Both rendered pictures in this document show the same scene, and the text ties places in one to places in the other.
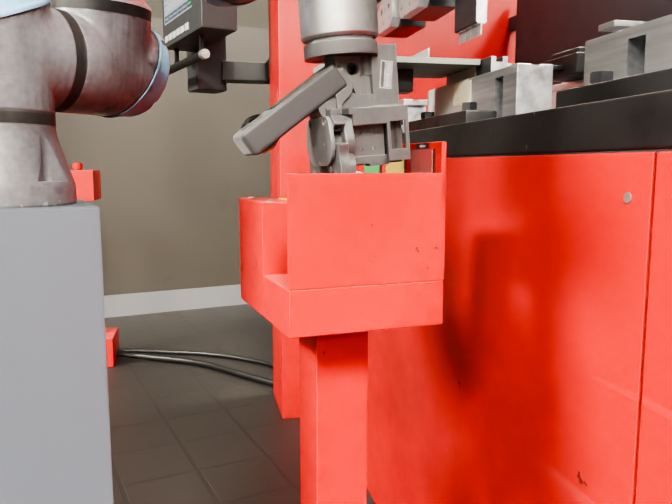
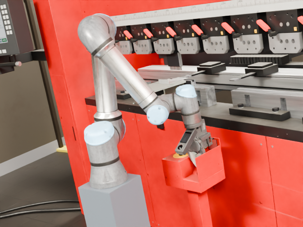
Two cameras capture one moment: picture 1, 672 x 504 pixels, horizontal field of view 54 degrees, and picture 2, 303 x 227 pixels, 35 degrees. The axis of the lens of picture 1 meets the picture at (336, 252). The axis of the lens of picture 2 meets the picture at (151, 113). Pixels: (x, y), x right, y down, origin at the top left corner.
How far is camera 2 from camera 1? 1.48 m
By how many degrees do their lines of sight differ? 21
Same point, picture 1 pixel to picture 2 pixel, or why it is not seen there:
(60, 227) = (135, 183)
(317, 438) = (201, 214)
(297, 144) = (78, 98)
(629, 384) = (268, 180)
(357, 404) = (207, 202)
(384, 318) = (215, 181)
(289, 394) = not seen: hidden behind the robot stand
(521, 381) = (238, 184)
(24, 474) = not seen: outside the picture
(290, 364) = not seen: hidden behind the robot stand
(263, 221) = (180, 166)
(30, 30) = (114, 136)
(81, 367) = (144, 216)
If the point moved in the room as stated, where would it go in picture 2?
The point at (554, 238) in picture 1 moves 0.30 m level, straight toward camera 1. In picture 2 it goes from (242, 150) to (263, 174)
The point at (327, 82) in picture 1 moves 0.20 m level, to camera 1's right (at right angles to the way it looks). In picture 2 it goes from (194, 133) to (236, 120)
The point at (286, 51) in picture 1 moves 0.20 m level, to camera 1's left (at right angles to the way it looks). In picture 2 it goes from (65, 58) to (34, 65)
